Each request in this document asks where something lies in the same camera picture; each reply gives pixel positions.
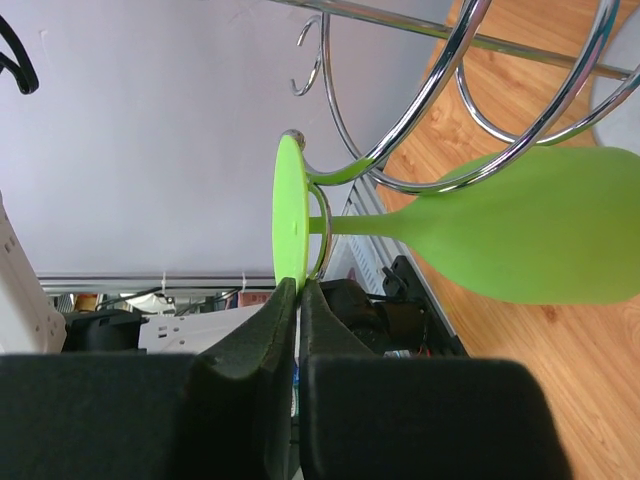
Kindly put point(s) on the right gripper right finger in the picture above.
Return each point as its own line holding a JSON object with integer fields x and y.
{"x": 365, "y": 416}

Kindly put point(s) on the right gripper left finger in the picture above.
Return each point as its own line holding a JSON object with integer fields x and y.
{"x": 221, "y": 414}

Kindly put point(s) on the chrome wine glass rack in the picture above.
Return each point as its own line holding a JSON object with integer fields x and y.
{"x": 509, "y": 76}

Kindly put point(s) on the green wine glass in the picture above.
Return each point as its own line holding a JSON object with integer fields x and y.
{"x": 558, "y": 226}

